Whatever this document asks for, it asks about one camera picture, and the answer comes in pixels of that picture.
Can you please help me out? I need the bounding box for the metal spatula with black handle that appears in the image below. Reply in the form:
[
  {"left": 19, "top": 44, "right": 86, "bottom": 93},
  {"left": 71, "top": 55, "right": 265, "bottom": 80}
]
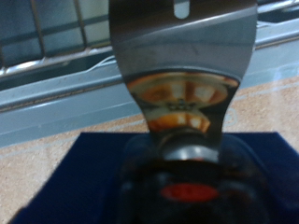
[{"left": 107, "top": 0, "right": 270, "bottom": 224}]

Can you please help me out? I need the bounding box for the glass oven door with handle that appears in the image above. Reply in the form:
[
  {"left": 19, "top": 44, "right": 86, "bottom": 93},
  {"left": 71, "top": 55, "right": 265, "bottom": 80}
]
[{"left": 0, "top": 62, "right": 299, "bottom": 224}]

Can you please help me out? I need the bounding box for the silver toaster oven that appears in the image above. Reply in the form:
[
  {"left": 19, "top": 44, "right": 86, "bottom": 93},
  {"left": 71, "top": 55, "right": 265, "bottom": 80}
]
[{"left": 0, "top": 0, "right": 299, "bottom": 113}]

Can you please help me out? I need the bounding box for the wire oven rack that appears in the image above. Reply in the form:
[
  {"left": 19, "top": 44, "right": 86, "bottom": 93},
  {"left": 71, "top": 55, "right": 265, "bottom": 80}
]
[{"left": 0, "top": 0, "right": 113, "bottom": 77}]

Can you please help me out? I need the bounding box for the blue printed spatula grip block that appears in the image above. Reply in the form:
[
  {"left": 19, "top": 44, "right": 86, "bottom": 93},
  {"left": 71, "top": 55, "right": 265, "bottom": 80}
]
[{"left": 8, "top": 132, "right": 299, "bottom": 224}]

